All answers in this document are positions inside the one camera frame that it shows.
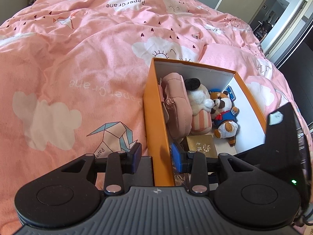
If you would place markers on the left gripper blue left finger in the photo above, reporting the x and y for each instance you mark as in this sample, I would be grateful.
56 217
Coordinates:
131 159

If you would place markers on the blue Ocean Park tag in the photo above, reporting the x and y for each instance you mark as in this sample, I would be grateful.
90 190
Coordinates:
230 93

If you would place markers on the pink card holder wallet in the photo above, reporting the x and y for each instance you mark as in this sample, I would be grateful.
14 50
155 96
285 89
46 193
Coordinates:
164 108

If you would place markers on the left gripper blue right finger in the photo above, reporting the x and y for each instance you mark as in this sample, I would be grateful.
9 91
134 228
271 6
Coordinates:
179 158

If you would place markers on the dark illustrated card box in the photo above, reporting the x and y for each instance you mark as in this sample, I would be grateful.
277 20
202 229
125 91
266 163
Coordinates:
181 179

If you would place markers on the red panda sailor plush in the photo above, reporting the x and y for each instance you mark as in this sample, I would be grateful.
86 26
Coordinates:
224 116

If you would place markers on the gold card box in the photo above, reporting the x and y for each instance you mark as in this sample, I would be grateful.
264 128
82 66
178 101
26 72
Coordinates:
203 144

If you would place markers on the white panda plush toy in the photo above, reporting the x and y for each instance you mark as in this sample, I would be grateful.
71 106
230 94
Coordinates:
201 104

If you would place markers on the pink cloud-print duvet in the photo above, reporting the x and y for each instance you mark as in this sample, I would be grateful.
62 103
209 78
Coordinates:
73 74

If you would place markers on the pink umbrella pouch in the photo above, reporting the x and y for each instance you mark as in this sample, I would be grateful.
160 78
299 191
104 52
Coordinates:
177 105

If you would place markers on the orange cardboard box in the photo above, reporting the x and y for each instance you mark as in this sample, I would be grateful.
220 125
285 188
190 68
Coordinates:
250 119

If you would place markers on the dark grey box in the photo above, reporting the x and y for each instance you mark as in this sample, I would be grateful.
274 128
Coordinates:
143 177

